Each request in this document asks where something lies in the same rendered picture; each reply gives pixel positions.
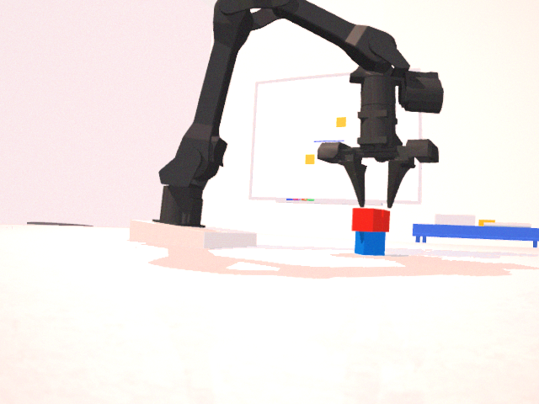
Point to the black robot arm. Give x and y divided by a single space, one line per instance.
202 150

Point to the blue cube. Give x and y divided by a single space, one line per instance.
370 243

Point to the red cube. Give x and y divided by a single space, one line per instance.
366 219
385 220

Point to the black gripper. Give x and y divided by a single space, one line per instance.
378 137

